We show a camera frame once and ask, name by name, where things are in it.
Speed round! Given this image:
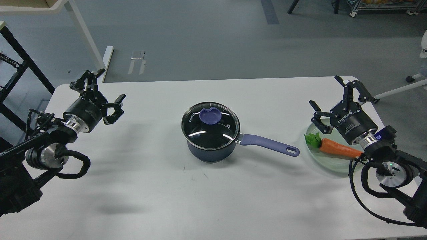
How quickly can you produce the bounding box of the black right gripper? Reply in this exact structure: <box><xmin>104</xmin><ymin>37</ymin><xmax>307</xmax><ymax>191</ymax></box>
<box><xmin>309</xmin><ymin>75</ymin><xmax>380</xmax><ymax>145</ymax></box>

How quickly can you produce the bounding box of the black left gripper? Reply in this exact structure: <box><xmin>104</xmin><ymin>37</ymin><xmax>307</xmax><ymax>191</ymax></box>
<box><xmin>63</xmin><ymin>69</ymin><xmax>126</xmax><ymax>133</ymax></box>

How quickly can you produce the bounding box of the glass lid with purple knob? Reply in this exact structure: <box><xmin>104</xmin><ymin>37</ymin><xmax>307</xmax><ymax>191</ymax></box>
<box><xmin>181</xmin><ymin>102</ymin><xmax>241</xmax><ymax>150</ymax></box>

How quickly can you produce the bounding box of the blue saucepan with handle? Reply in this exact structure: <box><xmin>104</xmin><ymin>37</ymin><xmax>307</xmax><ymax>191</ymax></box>
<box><xmin>181</xmin><ymin>102</ymin><xmax>300</xmax><ymax>163</ymax></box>

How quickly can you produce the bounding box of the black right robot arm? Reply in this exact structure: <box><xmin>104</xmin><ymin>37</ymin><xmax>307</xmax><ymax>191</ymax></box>
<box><xmin>309</xmin><ymin>76</ymin><xmax>427</xmax><ymax>228</ymax></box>

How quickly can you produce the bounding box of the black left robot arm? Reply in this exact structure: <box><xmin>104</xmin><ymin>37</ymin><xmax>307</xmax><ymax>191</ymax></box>
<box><xmin>0</xmin><ymin>68</ymin><xmax>125</xmax><ymax>215</ymax></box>

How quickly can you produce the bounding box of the orange toy carrot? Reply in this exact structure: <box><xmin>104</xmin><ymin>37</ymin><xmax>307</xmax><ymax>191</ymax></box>
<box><xmin>304</xmin><ymin>132</ymin><xmax>363</xmax><ymax>159</ymax></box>

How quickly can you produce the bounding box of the clear glass plate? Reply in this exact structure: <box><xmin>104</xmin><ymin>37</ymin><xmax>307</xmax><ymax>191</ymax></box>
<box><xmin>304</xmin><ymin>123</ymin><xmax>363</xmax><ymax>174</ymax></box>

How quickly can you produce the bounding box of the white chair base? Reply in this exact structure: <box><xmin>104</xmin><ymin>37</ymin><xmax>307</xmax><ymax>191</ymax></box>
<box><xmin>373</xmin><ymin>29</ymin><xmax>427</xmax><ymax>104</ymax></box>

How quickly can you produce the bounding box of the black metal rack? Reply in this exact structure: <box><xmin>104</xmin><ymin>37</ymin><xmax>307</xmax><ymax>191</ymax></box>
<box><xmin>0</xmin><ymin>21</ymin><xmax>55</xmax><ymax>133</ymax></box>

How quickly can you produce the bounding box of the wheeled metal cart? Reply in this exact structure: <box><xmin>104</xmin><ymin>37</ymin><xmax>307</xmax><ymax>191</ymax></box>
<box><xmin>347</xmin><ymin>0</ymin><xmax>427</xmax><ymax>18</ymax></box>

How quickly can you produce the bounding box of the white desk frame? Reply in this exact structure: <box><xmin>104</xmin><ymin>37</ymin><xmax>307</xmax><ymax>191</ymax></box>
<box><xmin>0</xmin><ymin>0</ymin><xmax>114</xmax><ymax>83</ymax></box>

